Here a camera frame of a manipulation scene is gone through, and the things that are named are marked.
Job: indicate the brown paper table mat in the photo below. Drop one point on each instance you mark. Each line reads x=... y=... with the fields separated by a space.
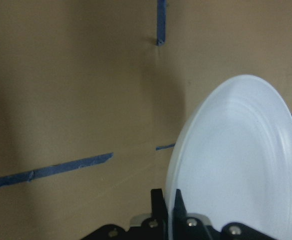
x=82 y=78

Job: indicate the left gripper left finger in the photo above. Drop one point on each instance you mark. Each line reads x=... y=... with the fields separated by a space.
x=159 y=215

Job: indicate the blue plate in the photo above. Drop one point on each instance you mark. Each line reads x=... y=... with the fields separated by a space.
x=233 y=159

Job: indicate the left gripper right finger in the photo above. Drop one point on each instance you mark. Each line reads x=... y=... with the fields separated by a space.
x=180 y=226

